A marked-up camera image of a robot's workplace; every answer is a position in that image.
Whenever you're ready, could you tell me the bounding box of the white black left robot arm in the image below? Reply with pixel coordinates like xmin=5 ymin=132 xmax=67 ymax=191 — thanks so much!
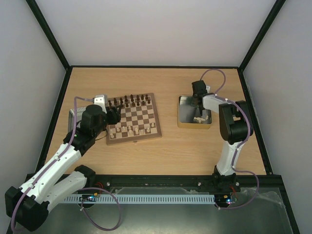
xmin=5 ymin=104 xmax=121 ymax=232

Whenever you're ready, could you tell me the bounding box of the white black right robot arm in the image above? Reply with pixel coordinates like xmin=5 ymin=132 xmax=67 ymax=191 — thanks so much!
xmin=192 ymin=80 xmax=253 ymax=191

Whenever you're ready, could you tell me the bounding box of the wooden chess board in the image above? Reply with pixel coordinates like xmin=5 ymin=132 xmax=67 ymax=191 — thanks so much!
xmin=106 ymin=93 xmax=162 ymax=146

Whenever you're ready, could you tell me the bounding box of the gold metal tin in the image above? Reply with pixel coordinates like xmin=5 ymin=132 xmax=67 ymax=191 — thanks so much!
xmin=177 ymin=96 xmax=212 ymax=130

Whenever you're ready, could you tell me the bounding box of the silver tin lid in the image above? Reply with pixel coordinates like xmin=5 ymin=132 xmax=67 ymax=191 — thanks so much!
xmin=68 ymin=107 xmax=86 ymax=132

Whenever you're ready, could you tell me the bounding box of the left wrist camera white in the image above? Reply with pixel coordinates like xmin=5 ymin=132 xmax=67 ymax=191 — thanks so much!
xmin=93 ymin=94 xmax=108 ymax=112

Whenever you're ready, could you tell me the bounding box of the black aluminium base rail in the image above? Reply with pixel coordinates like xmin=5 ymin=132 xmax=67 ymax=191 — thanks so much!
xmin=24 ymin=173 xmax=283 ymax=193

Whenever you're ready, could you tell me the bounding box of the light blue cable duct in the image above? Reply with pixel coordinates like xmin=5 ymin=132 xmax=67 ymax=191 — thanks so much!
xmin=62 ymin=194 xmax=215 ymax=204

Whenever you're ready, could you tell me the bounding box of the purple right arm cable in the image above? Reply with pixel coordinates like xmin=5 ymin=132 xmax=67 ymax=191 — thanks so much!
xmin=200 ymin=69 xmax=259 ymax=210

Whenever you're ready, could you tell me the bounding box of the black frame post right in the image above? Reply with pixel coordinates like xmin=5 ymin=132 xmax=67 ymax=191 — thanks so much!
xmin=238 ymin=0 xmax=287 ymax=71

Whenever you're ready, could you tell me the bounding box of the black frame post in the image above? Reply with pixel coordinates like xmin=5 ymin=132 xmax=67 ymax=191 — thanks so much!
xmin=25 ymin=0 xmax=71 ymax=71
xmin=238 ymin=0 xmax=287 ymax=71

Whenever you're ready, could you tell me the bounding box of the black frame post left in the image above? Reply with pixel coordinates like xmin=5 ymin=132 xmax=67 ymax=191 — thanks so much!
xmin=25 ymin=0 xmax=71 ymax=71

